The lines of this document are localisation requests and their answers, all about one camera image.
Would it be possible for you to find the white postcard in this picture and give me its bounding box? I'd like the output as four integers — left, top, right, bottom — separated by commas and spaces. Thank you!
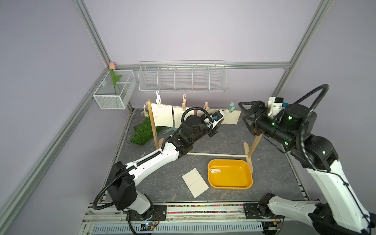
206, 109, 219, 115
172, 107, 185, 128
151, 104, 174, 127
182, 168, 209, 198
222, 110, 241, 125

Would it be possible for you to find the green clothespin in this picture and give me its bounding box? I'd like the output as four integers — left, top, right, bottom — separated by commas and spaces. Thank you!
229, 102, 235, 113

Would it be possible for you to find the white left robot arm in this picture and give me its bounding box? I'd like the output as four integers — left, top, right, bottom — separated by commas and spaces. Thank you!
107, 112, 224, 217

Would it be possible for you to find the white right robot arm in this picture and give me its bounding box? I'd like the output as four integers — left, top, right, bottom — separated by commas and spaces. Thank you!
239, 101, 376, 235

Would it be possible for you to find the wooden hooked clothespin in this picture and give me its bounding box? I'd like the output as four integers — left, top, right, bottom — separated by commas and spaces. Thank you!
182, 94, 187, 111

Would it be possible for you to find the white hooked clothespin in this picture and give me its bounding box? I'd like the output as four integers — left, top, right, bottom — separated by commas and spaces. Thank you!
156, 90, 162, 108

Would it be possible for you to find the yellow plastic tray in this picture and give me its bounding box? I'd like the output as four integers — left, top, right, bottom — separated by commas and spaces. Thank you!
208, 159, 253, 190

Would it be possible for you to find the green artificial grass mat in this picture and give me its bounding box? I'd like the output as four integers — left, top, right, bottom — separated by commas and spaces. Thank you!
130, 117, 153, 146

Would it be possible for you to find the pink artificial tulip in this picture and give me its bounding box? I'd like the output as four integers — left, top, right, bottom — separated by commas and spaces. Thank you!
109, 62, 122, 95

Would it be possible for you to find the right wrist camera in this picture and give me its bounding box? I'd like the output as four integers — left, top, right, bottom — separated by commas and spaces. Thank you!
267, 97, 289, 119

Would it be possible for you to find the wooden drying rack frame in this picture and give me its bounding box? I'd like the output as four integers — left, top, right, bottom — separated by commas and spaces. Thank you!
144, 99, 262, 173

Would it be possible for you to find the white wire wall shelf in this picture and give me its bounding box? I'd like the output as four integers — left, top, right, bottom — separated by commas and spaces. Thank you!
138, 60, 227, 93

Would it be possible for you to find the white mesh wall basket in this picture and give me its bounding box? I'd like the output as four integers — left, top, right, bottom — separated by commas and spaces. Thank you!
93, 69, 137, 110

